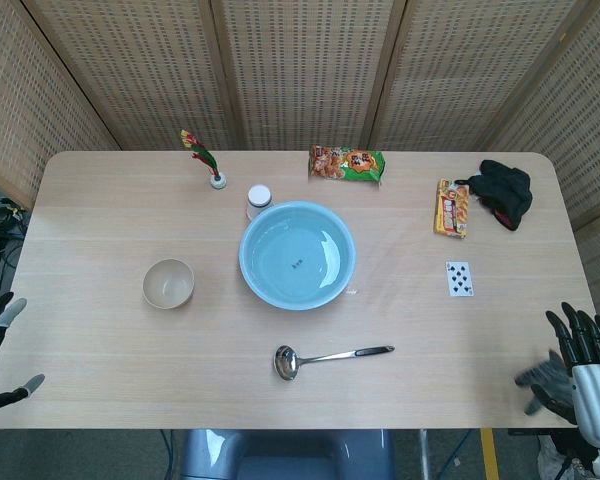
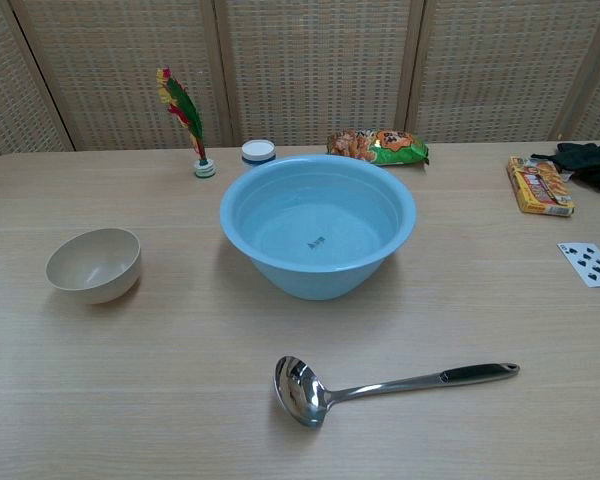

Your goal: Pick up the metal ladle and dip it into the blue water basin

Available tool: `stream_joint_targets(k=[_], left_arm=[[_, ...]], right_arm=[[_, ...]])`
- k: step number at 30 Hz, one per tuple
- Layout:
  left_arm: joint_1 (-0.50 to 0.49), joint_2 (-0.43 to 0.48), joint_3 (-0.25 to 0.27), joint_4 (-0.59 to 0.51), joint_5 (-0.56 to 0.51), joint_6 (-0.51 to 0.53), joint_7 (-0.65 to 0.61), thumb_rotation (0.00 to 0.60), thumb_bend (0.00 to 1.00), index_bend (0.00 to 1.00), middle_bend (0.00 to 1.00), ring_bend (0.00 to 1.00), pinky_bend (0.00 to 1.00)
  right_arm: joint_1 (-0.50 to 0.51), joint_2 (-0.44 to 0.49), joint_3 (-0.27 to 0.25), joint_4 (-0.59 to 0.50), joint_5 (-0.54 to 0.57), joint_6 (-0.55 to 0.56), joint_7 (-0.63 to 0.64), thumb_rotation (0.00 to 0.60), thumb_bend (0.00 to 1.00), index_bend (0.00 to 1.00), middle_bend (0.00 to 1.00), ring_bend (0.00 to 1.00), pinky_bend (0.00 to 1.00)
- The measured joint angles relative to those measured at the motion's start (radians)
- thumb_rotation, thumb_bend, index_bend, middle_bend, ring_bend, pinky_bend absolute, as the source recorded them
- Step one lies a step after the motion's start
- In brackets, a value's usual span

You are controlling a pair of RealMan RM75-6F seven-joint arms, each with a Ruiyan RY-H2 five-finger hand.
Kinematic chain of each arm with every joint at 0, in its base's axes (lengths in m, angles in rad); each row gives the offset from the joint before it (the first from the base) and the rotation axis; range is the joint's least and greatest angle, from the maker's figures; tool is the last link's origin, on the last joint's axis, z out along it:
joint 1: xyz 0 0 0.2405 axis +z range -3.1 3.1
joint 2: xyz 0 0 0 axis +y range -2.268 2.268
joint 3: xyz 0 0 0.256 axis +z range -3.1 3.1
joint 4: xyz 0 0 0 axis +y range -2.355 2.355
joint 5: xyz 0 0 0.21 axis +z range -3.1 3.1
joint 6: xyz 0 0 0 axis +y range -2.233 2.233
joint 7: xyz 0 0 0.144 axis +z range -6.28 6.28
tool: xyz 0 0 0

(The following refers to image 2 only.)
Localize colourful feather shuttlecock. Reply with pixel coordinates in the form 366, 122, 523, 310
155, 67, 217, 180

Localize green orange snack bag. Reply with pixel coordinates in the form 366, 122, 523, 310
327, 128, 431, 167

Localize beige bowl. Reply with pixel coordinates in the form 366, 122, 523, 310
45, 227, 142, 306

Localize spades playing card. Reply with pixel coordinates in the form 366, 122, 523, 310
557, 242, 600, 289

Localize light blue plastic basin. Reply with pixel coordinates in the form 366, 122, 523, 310
219, 153, 418, 302

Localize woven rattan folding screen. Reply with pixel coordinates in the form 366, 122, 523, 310
0, 0, 600, 166

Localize metal ladle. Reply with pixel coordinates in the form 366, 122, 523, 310
273, 355, 521, 429

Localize small white-capped jar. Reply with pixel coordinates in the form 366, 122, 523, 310
240, 140, 277, 166

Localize black fabric glove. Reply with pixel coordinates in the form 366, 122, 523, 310
529, 141, 600, 199

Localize yellow snack box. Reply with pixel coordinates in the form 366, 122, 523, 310
505, 154, 576, 218

